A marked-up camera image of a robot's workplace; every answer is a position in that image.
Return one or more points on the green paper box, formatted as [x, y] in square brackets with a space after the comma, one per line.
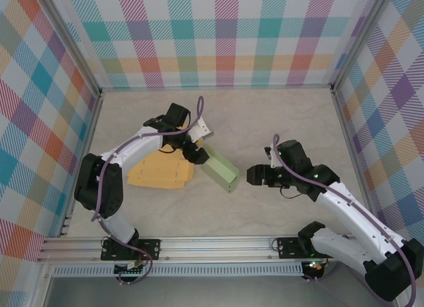
[220, 169]

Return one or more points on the orange paper box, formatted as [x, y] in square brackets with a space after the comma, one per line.
[159, 174]

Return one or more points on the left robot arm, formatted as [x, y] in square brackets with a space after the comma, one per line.
[139, 148]

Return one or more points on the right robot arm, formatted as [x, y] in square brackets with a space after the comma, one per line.
[348, 207]

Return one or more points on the small circuit board with LED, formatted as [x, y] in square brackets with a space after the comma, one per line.
[314, 266]

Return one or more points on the grey metal sheet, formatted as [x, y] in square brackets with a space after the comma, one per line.
[215, 292]

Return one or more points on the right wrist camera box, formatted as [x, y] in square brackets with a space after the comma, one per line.
[271, 156]

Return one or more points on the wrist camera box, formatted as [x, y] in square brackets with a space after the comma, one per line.
[202, 129]
[271, 156]

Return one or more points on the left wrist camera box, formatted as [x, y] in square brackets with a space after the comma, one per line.
[202, 129]

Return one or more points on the thin aluminium floor rail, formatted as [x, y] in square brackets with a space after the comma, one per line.
[215, 87]

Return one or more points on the aluminium side floor rail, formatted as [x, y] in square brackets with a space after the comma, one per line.
[354, 154]
[84, 154]

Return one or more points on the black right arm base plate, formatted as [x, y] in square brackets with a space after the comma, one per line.
[288, 247]

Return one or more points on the wide aluminium base rail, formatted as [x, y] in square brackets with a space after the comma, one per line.
[215, 249]

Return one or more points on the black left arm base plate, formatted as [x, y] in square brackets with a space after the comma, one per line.
[152, 249]

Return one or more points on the aluminium frame post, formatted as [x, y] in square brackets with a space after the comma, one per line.
[359, 38]
[71, 41]

